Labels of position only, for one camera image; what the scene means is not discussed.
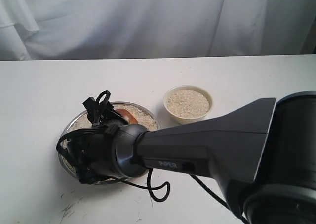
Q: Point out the brown wooden cup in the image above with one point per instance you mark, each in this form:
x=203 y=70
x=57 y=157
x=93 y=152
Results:
x=127 y=116

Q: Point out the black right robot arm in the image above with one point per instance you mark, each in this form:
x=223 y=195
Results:
x=262 y=156

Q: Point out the large metal rice plate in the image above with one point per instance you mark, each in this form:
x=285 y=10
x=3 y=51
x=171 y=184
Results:
x=143 y=116

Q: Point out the small cream rice bowl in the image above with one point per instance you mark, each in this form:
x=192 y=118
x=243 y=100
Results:
x=187 y=104

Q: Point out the white backdrop curtain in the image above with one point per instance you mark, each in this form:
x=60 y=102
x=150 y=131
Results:
x=121 y=29

